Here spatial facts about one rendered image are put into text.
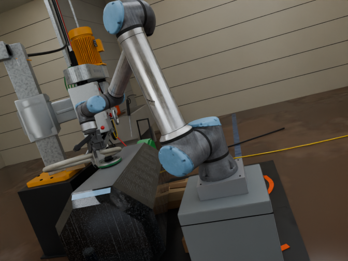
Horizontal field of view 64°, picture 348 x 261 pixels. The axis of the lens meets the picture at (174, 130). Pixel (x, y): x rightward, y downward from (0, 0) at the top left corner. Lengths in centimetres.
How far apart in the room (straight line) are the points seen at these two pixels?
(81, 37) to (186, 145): 217
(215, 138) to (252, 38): 585
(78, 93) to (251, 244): 171
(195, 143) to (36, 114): 201
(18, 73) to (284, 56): 562
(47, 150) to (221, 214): 212
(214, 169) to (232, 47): 582
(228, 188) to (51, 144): 208
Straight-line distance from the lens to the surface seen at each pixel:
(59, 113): 298
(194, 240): 134
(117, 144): 553
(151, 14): 126
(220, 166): 129
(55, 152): 301
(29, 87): 298
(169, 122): 112
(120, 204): 200
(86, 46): 304
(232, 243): 133
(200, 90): 705
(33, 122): 291
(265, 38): 703
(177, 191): 305
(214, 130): 125
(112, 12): 117
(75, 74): 236
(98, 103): 155
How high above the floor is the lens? 146
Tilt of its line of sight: 12 degrees down
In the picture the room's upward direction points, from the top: 16 degrees counter-clockwise
